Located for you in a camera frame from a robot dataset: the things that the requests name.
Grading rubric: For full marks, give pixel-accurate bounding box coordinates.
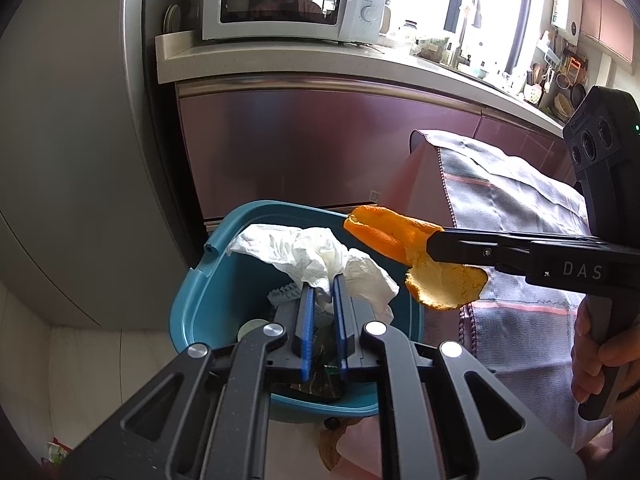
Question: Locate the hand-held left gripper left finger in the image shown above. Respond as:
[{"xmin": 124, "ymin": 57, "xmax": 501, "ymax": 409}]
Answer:
[{"xmin": 60, "ymin": 282, "xmax": 317, "ymax": 480}]

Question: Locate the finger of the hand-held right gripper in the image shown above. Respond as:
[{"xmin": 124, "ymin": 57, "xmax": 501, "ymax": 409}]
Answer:
[
  {"xmin": 425, "ymin": 232, "xmax": 535, "ymax": 277},
  {"xmin": 440, "ymin": 227, "xmax": 593, "ymax": 245}
]

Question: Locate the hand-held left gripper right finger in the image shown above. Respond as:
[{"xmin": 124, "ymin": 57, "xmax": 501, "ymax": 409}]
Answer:
[{"xmin": 332, "ymin": 275, "xmax": 586, "ymax": 480}]

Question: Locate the white tissue paper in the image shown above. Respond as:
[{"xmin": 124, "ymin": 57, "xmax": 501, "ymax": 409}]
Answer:
[{"xmin": 226, "ymin": 224, "xmax": 400, "ymax": 322}]

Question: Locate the orange peel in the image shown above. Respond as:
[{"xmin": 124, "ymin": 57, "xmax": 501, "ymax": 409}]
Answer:
[{"xmin": 343, "ymin": 205, "xmax": 489, "ymax": 311}]

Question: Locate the teal plastic waste bin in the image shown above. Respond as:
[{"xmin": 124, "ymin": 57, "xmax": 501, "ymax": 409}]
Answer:
[{"xmin": 169, "ymin": 200, "xmax": 426, "ymax": 424}]

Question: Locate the person's right forearm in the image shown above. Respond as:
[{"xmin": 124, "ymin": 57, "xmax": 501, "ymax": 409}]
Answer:
[{"xmin": 575, "ymin": 392, "xmax": 640, "ymax": 471}]

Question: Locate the person's right hand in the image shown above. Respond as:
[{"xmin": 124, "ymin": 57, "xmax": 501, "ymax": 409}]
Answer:
[{"xmin": 570, "ymin": 300, "xmax": 640, "ymax": 402}]

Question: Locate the dark snack wrapper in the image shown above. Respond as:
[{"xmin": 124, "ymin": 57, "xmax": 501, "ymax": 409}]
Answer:
[{"xmin": 289, "ymin": 337, "xmax": 347, "ymax": 402}]

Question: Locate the pale round lid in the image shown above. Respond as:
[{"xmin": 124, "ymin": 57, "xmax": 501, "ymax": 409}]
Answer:
[{"xmin": 237, "ymin": 319, "xmax": 272, "ymax": 345}]

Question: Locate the grey cloth with pink stripe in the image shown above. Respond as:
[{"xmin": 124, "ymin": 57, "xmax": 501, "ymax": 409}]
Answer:
[{"xmin": 407, "ymin": 129, "xmax": 617, "ymax": 443}]

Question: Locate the tan curved object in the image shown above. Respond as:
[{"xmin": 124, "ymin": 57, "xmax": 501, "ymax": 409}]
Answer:
[{"xmin": 319, "ymin": 419, "xmax": 352, "ymax": 472}]

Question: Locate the maroon base cabinet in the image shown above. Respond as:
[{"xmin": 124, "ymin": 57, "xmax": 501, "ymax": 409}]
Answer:
[{"xmin": 175, "ymin": 77, "xmax": 581, "ymax": 235}]

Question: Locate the clear food container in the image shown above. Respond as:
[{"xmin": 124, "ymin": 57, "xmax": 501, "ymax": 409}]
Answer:
[{"xmin": 417, "ymin": 35, "xmax": 452, "ymax": 64}]

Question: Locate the metal sink faucet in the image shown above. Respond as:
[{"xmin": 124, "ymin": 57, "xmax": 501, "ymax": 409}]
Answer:
[{"xmin": 457, "ymin": 0, "xmax": 485, "ymax": 69}]

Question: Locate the kitchen window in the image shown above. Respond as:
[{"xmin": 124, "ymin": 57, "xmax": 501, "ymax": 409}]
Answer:
[{"xmin": 444, "ymin": 0, "xmax": 547, "ymax": 77}]

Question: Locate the white kitchen countertop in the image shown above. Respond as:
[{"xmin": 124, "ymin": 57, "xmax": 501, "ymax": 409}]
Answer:
[{"xmin": 155, "ymin": 30, "xmax": 570, "ymax": 133}]

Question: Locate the white microwave oven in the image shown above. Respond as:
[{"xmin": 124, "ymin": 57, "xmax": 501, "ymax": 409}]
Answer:
[{"xmin": 201, "ymin": 0, "xmax": 389, "ymax": 46}]

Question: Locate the red green wrapper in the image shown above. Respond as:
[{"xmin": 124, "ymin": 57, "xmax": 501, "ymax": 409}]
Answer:
[{"xmin": 46, "ymin": 437, "xmax": 72, "ymax": 472}]

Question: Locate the silver refrigerator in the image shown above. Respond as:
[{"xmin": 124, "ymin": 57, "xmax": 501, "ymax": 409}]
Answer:
[{"xmin": 0, "ymin": 0, "xmax": 211, "ymax": 332}]

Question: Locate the pale plate standing upright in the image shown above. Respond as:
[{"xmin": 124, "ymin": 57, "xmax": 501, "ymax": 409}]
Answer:
[{"xmin": 164, "ymin": 4, "xmax": 184, "ymax": 35}]

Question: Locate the maroon wall cabinet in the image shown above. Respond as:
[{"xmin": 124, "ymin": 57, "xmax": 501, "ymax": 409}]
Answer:
[{"xmin": 575, "ymin": 0, "xmax": 640, "ymax": 67}]

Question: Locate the white wall water heater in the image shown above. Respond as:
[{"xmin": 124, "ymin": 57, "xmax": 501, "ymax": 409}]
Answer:
[{"xmin": 552, "ymin": 0, "xmax": 584, "ymax": 37}]

